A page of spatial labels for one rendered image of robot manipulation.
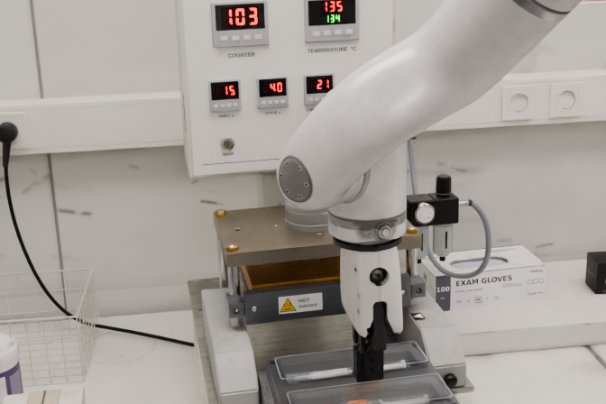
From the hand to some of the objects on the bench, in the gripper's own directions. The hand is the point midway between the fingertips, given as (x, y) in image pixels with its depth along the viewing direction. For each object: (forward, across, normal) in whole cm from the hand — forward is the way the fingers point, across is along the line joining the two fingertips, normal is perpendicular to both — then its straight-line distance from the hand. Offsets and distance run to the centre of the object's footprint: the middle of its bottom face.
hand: (368, 362), depth 100 cm
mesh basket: (+29, -70, -49) cm, 90 cm away
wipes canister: (+29, -47, -50) cm, 75 cm away
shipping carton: (+29, -31, -41) cm, 60 cm away
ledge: (+29, -63, +64) cm, 95 cm away
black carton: (+25, -62, +67) cm, 95 cm away
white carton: (+25, -66, +41) cm, 82 cm away
